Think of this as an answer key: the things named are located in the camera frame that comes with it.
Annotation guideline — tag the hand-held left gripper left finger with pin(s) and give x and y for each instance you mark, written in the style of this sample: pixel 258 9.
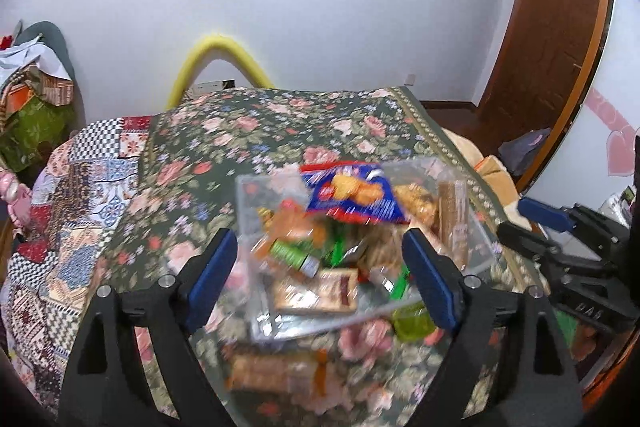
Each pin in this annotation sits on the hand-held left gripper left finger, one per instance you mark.
pixel 212 279

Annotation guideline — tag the pink plush toy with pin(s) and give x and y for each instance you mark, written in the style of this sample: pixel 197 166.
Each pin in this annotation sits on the pink plush toy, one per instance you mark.
pixel 14 199

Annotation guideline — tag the white wardrobe door pink stickers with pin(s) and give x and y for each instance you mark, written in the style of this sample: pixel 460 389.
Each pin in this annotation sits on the white wardrobe door pink stickers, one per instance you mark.
pixel 615 117

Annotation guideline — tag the long green snack packet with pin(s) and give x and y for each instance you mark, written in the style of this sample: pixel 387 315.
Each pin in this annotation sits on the long green snack packet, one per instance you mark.
pixel 415 322

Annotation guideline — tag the tan cake packet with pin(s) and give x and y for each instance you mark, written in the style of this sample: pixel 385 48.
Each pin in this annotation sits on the tan cake packet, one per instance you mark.
pixel 272 372

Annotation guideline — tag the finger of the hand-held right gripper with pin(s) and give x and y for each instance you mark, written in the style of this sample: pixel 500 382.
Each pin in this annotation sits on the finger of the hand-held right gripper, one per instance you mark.
pixel 530 242
pixel 545 213

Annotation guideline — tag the pile of clothes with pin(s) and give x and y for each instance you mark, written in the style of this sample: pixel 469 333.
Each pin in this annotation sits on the pile of clothes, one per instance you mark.
pixel 30 117

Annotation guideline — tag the floral green blanket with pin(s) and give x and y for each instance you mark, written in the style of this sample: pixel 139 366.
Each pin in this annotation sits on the floral green blanket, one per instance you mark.
pixel 225 142

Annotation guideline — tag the patchwork quilt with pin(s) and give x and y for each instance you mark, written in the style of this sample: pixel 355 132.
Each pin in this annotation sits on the patchwork quilt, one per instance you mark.
pixel 65 217

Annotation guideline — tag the yellow plush pillow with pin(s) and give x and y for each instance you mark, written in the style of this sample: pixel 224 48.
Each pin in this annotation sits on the yellow plush pillow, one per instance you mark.
pixel 492 172

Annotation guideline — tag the caramel crisp square packet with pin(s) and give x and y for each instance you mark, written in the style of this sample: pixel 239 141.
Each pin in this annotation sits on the caramel crisp square packet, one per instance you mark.
pixel 415 202

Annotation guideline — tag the long biscuit stick packet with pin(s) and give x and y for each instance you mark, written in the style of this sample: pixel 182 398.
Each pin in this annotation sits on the long biscuit stick packet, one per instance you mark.
pixel 452 217

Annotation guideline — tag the clear plastic storage bin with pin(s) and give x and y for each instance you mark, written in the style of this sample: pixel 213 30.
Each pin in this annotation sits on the clear plastic storage bin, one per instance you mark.
pixel 260 202

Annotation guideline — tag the wooden door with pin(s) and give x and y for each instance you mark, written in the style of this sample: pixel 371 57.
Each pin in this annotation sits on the wooden door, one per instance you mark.
pixel 550 47

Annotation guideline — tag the yellow foam tube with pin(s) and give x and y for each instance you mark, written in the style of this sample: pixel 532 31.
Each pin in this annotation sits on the yellow foam tube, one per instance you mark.
pixel 220 52

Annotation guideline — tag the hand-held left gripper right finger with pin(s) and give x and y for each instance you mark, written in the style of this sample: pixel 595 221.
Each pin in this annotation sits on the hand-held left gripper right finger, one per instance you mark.
pixel 430 279

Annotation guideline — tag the dark cloth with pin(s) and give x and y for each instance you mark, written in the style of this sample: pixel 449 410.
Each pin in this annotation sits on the dark cloth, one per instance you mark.
pixel 525 152

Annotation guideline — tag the wall socket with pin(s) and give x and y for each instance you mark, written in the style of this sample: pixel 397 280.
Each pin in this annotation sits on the wall socket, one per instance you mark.
pixel 410 79

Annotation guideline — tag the orange fried snack packet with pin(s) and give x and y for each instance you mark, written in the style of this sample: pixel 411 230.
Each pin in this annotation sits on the orange fried snack packet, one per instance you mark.
pixel 287 224

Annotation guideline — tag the cream wafer packet dark label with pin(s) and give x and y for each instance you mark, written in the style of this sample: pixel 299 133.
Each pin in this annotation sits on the cream wafer packet dark label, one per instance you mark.
pixel 315 293

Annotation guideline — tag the grey green chair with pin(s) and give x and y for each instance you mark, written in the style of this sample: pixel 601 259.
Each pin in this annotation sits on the grey green chair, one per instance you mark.
pixel 50 42

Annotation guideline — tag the small green snack packet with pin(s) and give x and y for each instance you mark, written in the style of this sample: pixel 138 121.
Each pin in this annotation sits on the small green snack packet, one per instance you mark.
pixel 292 254

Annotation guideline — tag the white power strip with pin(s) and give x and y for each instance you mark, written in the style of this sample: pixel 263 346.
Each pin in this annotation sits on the white power strip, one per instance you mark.
pixel 212 86

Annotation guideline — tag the red and blue snack packet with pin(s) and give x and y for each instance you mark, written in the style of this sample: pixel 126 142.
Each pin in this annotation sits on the red and blue snack packet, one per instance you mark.
pixel 352 194

